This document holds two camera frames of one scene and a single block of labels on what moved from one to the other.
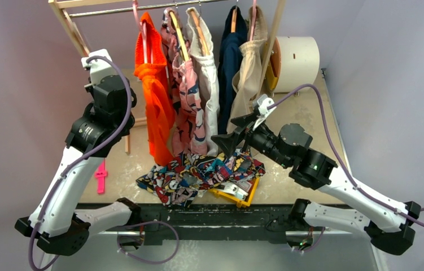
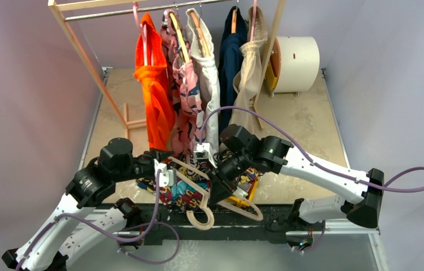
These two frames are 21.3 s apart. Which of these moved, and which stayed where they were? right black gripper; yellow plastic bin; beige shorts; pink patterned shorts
Moved: right black gripper
Stayed: yellow plastic bin; pink patterned shorts; beige shorts
